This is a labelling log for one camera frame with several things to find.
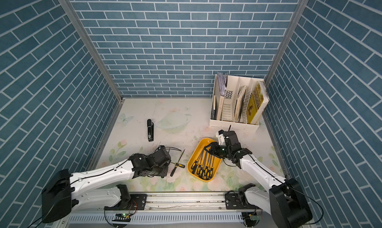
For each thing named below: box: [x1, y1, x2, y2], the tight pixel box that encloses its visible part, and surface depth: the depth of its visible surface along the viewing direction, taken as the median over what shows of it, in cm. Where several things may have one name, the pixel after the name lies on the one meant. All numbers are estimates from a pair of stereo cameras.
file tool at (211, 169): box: [209, 155, 215, 179], surface depth 84 cm
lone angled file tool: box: [170, 161, 186, 169], surface depth 87 cm
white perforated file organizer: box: [209, 74, 260, 132], surface depth 100 cm
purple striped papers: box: [216, 71, 228, 97], surface depth 90 cm
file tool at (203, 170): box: [201, 153, 209, 180], surface depth 83 cm
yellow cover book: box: [246, 80, 270, 125], surface depth 93 cm
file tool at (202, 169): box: [198, 151, 208, 179], surface depth 84 cm
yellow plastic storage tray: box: [187, 137, 223, 183], surface depth 87 cm
